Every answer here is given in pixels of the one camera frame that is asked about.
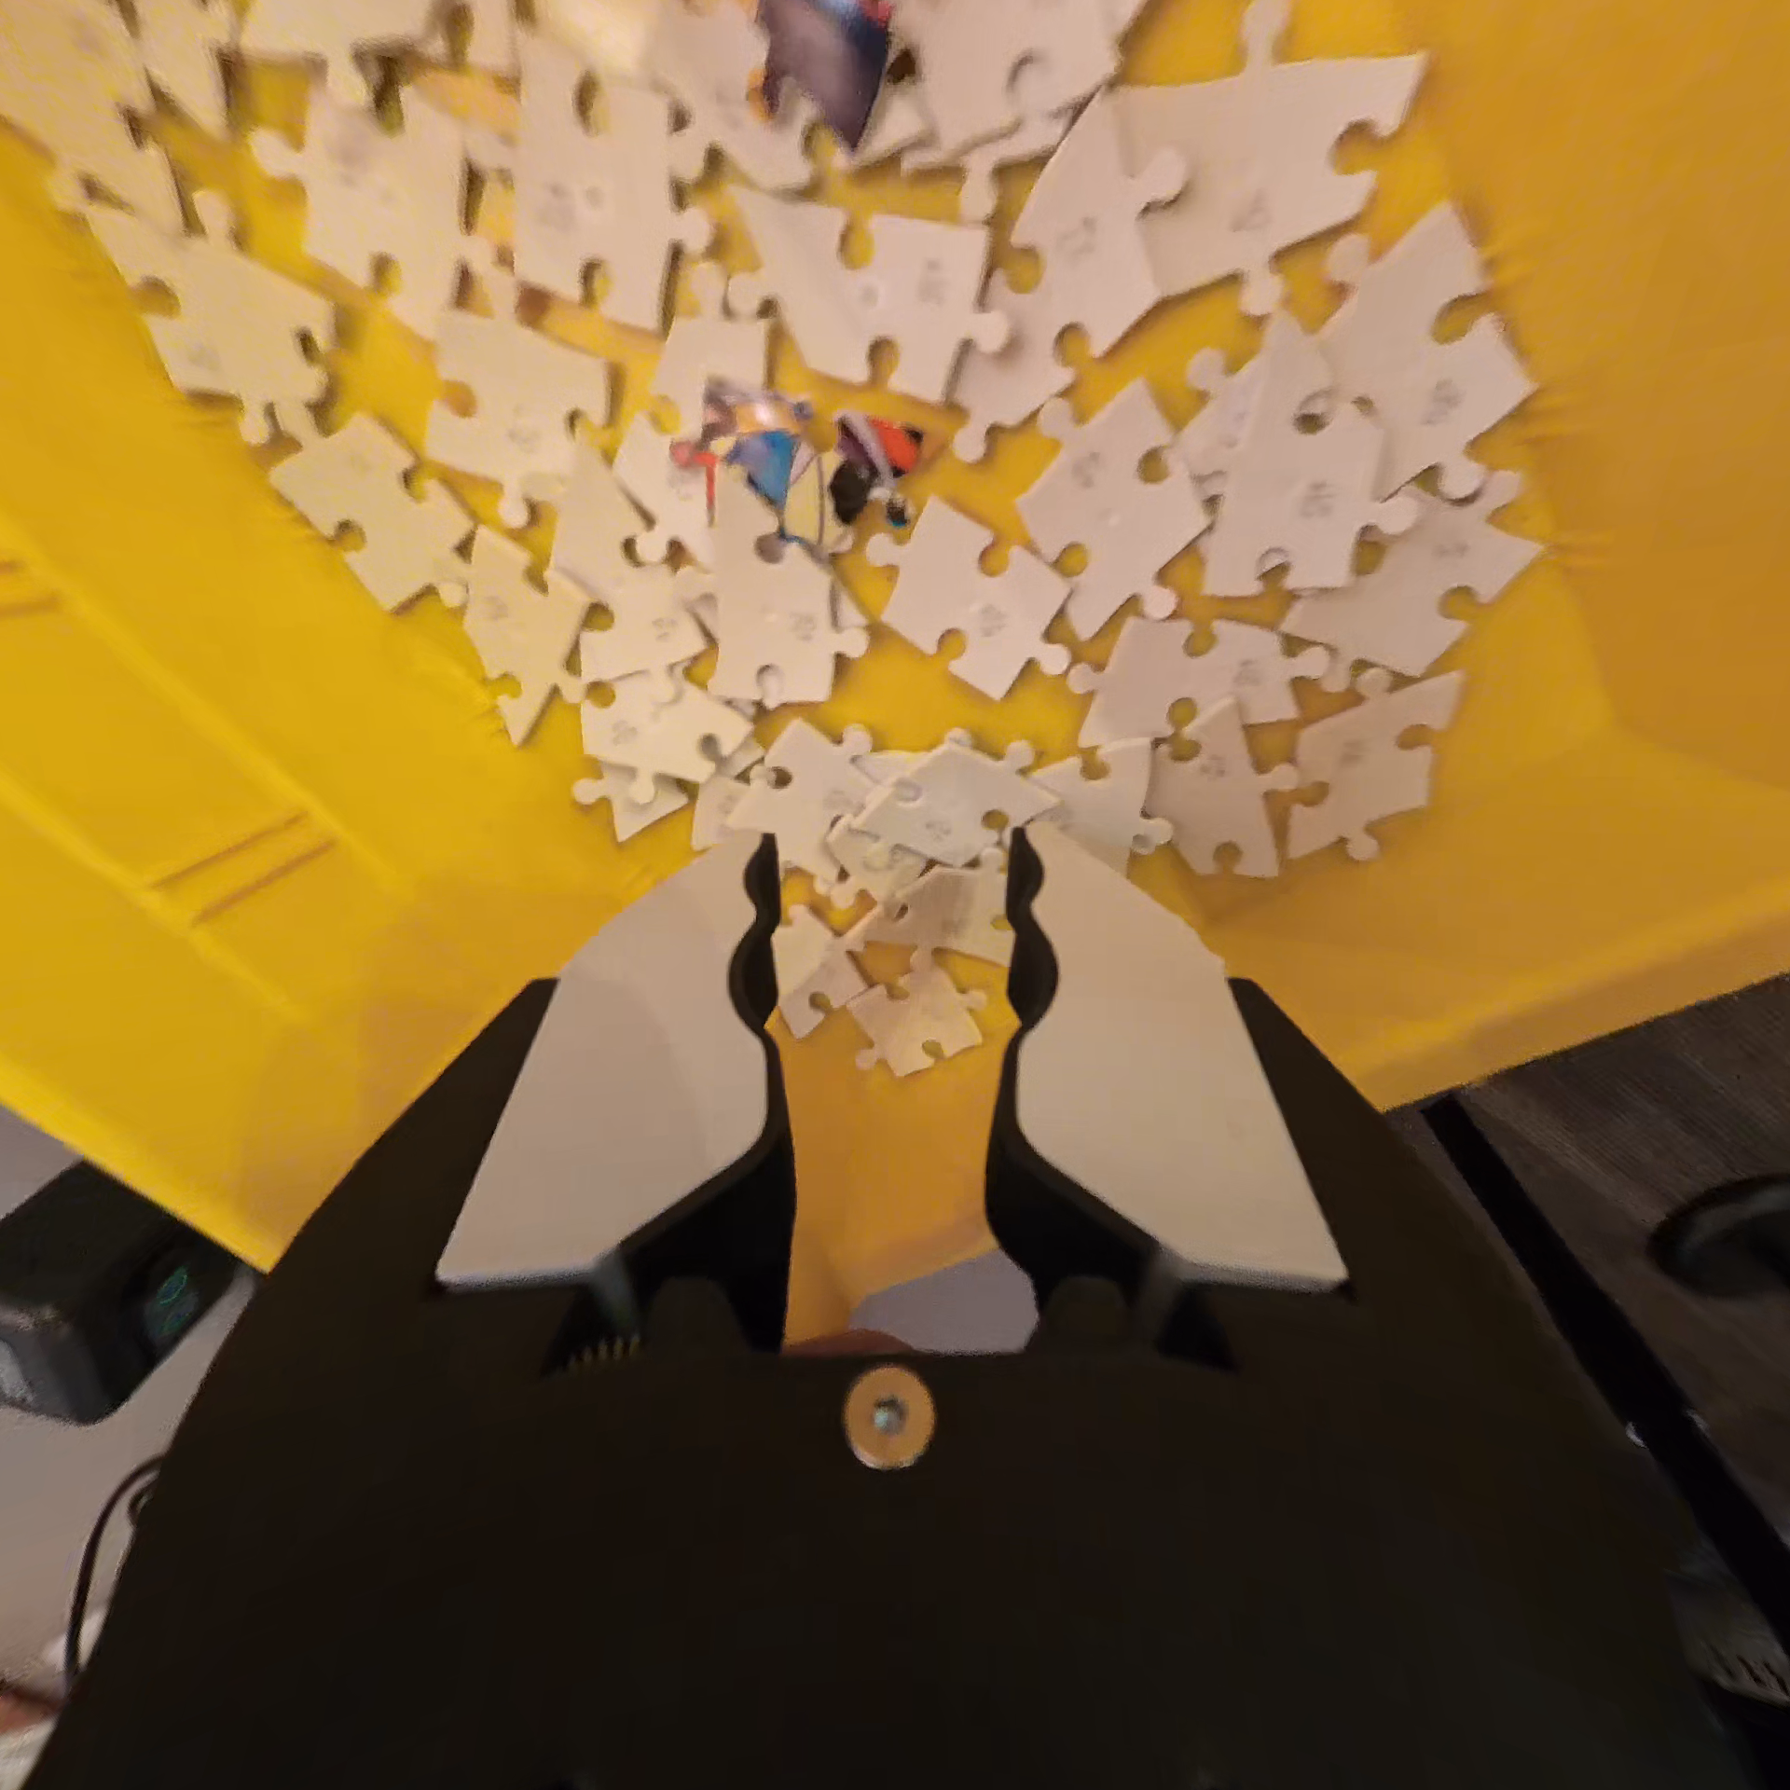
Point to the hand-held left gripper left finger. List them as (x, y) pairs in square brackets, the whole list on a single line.
[(616, 1091)]

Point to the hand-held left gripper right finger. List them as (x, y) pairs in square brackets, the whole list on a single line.
[(1175, 1104)]

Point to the pile of white puzzle pieces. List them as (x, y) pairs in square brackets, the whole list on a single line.
[(1118, 491)]

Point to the yellow plastic bin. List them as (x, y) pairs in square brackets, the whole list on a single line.
[(1608, 420)]

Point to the red blue single puzzle piece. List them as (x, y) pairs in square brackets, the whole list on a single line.
[(748, 440)]

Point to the black red single puzzle piece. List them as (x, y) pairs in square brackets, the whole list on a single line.
[(875, 469)]

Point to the dark blue single puzzle piece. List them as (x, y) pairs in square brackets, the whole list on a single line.
[(832, 65)]

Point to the black round object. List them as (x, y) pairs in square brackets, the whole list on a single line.
[(1735, 1238)]

